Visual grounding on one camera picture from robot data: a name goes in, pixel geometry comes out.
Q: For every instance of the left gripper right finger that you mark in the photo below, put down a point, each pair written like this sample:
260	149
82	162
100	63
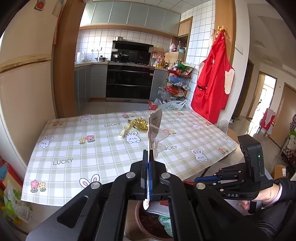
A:
199	212

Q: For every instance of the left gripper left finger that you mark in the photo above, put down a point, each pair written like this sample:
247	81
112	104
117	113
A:
98	212

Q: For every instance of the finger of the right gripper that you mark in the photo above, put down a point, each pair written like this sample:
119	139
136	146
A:
208	179

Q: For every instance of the flowered blister package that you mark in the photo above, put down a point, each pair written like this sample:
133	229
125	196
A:
154	136

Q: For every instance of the brown trash bin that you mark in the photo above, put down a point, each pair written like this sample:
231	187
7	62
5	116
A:
149	224

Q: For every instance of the grey kitchen cabinets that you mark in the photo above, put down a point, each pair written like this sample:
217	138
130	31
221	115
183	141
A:
90	83

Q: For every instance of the person's right hand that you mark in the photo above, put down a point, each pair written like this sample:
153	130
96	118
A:
268	197

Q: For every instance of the checkered bunny tablecloth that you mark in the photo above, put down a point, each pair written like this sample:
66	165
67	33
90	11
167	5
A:
73	152

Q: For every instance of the white plastic shopping bag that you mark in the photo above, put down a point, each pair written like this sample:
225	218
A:
173	105

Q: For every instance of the gold foil wrapper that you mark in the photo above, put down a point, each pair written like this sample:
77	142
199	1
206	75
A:
139	123

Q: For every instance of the clear strip wrapper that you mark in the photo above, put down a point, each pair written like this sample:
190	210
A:
125	129

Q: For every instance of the red apron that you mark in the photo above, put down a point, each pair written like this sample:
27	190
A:
214	81

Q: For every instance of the black oven range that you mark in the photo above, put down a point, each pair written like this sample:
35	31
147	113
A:
129	82

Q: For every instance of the black range hood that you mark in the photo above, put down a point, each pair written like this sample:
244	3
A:
131	52

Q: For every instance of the steel pot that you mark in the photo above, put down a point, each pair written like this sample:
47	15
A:
101	59

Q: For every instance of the white kettle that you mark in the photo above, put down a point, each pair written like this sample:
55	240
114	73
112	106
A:
80	57

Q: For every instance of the cream refrigerator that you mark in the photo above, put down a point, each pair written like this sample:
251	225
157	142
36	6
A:
26	90

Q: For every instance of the wire snack rack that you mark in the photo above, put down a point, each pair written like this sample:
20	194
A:
177	82

